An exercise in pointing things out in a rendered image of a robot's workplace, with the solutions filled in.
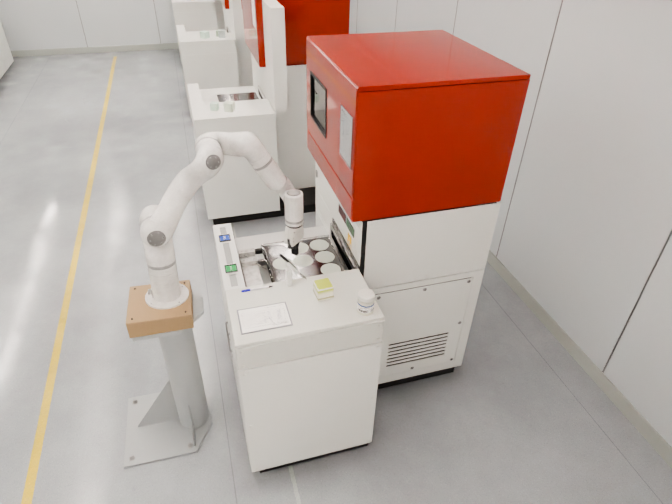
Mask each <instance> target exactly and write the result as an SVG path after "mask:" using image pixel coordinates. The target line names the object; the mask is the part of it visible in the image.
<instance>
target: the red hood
mask: <svg viewBox="0 0 672 504"><path fill-rule="evenodd" d="M530 76H531V74H529V73H527V72H525V71H523V70H521V69H519V68H517V67H515V66H513V65H511V64H509V63H507V62H505V61H503V60H501V59H499V58H497V57H495V56H493V55H491V54H489V53H487V52H486V51H484V50H482V49H480V48H478V47H476V46H474V45H472V44H470V43H468V42H466V41H464V40H462V39H460V38H458V37H456V36H454V35H452V34H450V33H448V32H446V31H444V30H424V31H403V32H382V33H360V34H339V35H318V36H307V38H306V79H307V147H308V149H309V151H310V152H311V154H312V156H313V158H314V159H315V161H316V163H317V164H318V166H319V168H320V169H321V171H322V173H323V174H324V176H325V178H326V180H327V181H328V183H329V185H330V186H331V188H332V190H333V191H334V193H335V195H336V197H337V198H338V200H339V202H340V203H341V205H342V207H343V208H344V210H345V212H346V213H347V215H348V217H349V219H350V220H351V222H358V221H365V220H372V219H379V218H386V217H393V216H400V215H407V214H414V213H422V212H429V211H436V210H443V209H450V208H457V207H464V206H471V205H478V204H485V203H492V202H499V201H501V197H502V193H503V189H504V185H505V180H506V176H507V172H508V168H509V164H510V160H511V156H512V152H513V148H514V143H515V139H516V135H517V131H518V127H519V123H520V119H521V115H522V111H523V107H524V102H525V98H526V94H527V90H528V86H529V82H530Z"/></svg>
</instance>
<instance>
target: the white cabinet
mask: <svg viewBox="0 0 672 504"><path fill-rule="evenodd" d="M218 269H219V276H220V283H221V290H222V297H223V304H224V311H225V318H226V322H225V325H226V332H227V339H228V344H229V351H230V352H231V356H232V362H233V368H234V374H235V379H236V385H237V391H238V397H239V403H240V408H241V414H242V420H243V426H244V432H245V438H246V443H247V449H248V455H249V461H250V465H251V470H252V472H257V471H260V473H262V472H266V471H270V470H274V469H278V468H282V467H286V466H290V465H293V464H297V463H301V462H305V461H309V460H313V459H317V458H321V457H325V456H329V455H333V454H336V453H340V452H344V451H348V450H352V449H356V448H360V447H364V446H368V443H370V442H372V435H373V425H374V416H375V407H376V397H377V388H378V378H379V369H380V360H381V350H382V341H381V342H376V343H371V344H366V345H361V346H356V347H352V348H347V349H342V350H337V351H332V352H327V353H322V354H317V355H312V356H308V357H303V358H298V359H293V360H288V361H283V362H278V363H273V364H269V365H264V366H259V367H254V368H249V369H244V370H238V367H237V362H236V356H235V351H234V345H233V339H232V334H231V328H230V323H229V317H228V313H227V307H226V302H225V296H224V290H223V285H222V279H221V274H220V268H219V263H218Z"/></svg>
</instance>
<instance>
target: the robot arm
mask: <svg viewBox="0 0 672 504"><path fill-rule="evenodd" d="M195 152H196V157H195V159H194V160H193V162H192V163H190V164H189V165H188V166H187V167H185V168H184V169H182V170H181V171H180V172H179V173H178V174H177V175H176V177H175V178H174V179H173V181H172V182H171V184H170V185H169V187H168V188H167V190H166V192H165V193H164V195H163V197H162V199H161V201H160V203H159V205H149V206H147V207H145V208H144V209H143V210H142V212H141V214H140V218H139V223H140V235H141V239H142V241H143V245H144V252H145V258H146V263H147V268H148V273H149V278H150V283H151V289H148V292H147V293H146V295H145V301H146V303H147V305H148V306H150V307H152V308H155V309H171V308H174V307H177V306H179V305H181V304H183V303H184V302H185V301H186V300H187V298H188V296H189V291H188V288H187V287H186V286H184V285H183V284H180V283H179V278H178V272H177V265H176V259H175V252H174V246H173V240H172V236H173V234H174V232H175V230H176V227H177V225H178V223H179V221H180V218H181V216H182V214H183V212H184V210H185V208H186V206H187V204H188V203H189V201H190V200H191V198H192V197H193V196H194V194H195V193H196V192H197V190H198V189H199V188H200V187H201V186H202V185H203V184H204V183H205V182H207V181H208V180H210V179H211V178H213V177H214V176H215V175H216V174H217V173H218V172H219V171H220V169H221V168H222V166H223V163H224V155H231V156H239V157H245V158H246V159H247V160H248V162H249V163H250V164H251V166H252V167H253V168H254V170H255V171H256V172H257V174H258V175H259V176H260V178H261V179H262V180H263V182H264V183H265V184H266V186H267V187H268V188H269V189H270V190H273V191H276V192H277V193H278V195H279V196H280V197H281V199H282V200H283V202H284V206H285V224H286V227H285V236H284V243H285V244H287V243H288V247H287V249H291V254H293V255H296V256H297V255H298V254H299V248H298V247H299V243H300V241H301V240H302V239H303V237H304V230H303V222H304V220H303V192H302V191H300V190H298V189H295V188H294V186H293V185H292V183H291V182H290V180H289V179H288V178H287V177H286V176H285V175H284V174H283V173H282V171H281V170H280V168H279V167H278V165H277V164H276V162H275V161H274V159H273V158H272V157H271V155H270V154H269V152H268V151H267V149H266V148H265V146H264V145H263V144H262V142H261V141H260V139H259V138H258V137H257V136H256V135H255V134H253V133H251V132H247V131H243V132H233V133H226V132H208V133H204V134H202V135H200V136H199V137H198V138H197V139H196V141H195Z"/></svg>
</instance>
